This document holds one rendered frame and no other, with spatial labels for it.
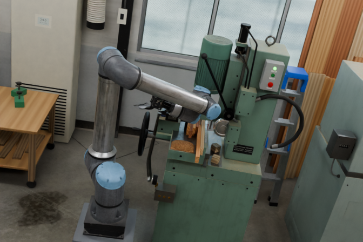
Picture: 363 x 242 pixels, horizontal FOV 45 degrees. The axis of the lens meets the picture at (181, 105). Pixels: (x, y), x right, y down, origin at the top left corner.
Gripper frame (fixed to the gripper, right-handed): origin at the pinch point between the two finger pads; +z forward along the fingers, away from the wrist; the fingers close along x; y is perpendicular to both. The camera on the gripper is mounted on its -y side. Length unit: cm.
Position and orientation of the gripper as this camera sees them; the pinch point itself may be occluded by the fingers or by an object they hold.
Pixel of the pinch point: (138, 93)
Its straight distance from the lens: 240.5
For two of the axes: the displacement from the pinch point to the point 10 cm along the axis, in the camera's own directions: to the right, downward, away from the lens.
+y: 2.5, 1.7, -9.5
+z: -8.8, -3.7, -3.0
